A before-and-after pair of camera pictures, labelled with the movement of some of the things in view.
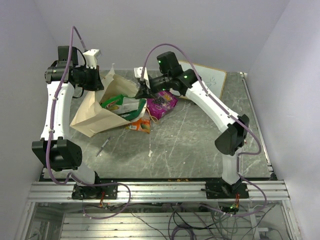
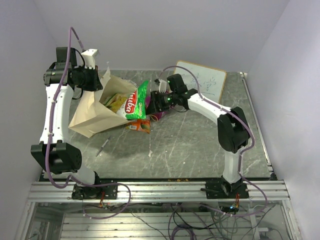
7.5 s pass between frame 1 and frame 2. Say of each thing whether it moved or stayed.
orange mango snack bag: stayed
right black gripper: moved
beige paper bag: stayed
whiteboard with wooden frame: stayed
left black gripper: stayed
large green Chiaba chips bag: moved
